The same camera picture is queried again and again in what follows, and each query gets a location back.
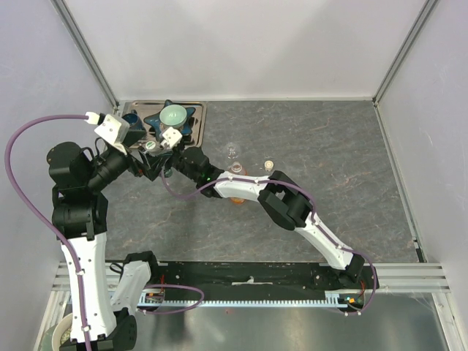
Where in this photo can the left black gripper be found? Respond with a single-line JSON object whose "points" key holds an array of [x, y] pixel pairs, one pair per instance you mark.
{"points": [[150, 167]]}

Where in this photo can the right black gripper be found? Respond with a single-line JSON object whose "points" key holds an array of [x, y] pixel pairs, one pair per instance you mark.
{"points": [[175, 149]]}

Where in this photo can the clear green-label water bottle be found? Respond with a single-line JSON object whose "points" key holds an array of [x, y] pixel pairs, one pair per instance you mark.
{"points": [[153, 148]]}

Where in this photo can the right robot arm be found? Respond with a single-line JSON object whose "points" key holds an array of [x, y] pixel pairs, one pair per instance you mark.
{"points": [[288, 206]]}

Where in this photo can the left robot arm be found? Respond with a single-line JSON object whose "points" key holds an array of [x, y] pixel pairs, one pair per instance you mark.
{"points": [[101, 320]]}

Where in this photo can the small clear empty bottle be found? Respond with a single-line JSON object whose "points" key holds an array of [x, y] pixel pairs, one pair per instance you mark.
{"points": [[232, 151]]}

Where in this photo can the orange drink bottle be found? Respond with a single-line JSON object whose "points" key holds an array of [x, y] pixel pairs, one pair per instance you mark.
{"points": [[238, 169]]}

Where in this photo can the white ribbed bottle cap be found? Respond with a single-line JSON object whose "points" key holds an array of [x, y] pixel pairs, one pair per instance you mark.
{"points": [[268, 165]]}

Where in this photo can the steel tray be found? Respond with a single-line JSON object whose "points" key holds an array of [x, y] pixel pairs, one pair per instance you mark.
{"points": [[146, 108]]}

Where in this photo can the blue star-shaped dish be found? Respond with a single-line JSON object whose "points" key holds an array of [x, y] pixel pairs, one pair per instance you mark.
{"points": [[154, 122]]}

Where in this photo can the pale green bowl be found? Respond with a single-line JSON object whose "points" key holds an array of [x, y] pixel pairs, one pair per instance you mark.
{"points": [[174, 116]]}

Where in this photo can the dark blue cup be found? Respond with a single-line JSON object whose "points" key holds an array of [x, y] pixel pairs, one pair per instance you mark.
{"points": [[135, 122]]}

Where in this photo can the patterned ceramic bowl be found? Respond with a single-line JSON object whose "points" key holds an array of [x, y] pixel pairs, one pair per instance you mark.
{"points": [[62, 332]]}

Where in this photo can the green square plate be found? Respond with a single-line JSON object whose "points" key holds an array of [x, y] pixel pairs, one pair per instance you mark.
{"points": [[50, 340]]}

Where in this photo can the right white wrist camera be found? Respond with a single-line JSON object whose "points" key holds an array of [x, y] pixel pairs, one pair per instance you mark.
{"points": [[170, 138]]}

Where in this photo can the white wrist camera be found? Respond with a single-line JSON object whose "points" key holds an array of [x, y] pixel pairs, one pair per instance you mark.
{"points": [[115, 131], [170, 138]]}

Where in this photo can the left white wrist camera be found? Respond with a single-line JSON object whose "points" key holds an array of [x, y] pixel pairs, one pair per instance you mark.
{"points": [[115, 131]]}

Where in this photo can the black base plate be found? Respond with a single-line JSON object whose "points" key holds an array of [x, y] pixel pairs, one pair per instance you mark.
{"points": [[208, 276]]}

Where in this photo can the slotted cable duct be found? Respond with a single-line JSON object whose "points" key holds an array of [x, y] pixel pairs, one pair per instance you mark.
{"points": [[233, 298]]}

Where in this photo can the left aluminium frame post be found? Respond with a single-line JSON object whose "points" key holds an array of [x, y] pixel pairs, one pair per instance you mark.
{"points": [[77, 36]]}

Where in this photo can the aluminium frame post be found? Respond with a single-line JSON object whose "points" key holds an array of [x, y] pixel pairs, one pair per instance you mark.
{"points": [[405, 48], [77, 36]]}

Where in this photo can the right aluminium frame post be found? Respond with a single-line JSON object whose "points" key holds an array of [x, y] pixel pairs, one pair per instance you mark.
{"points": [[405, 48]]}

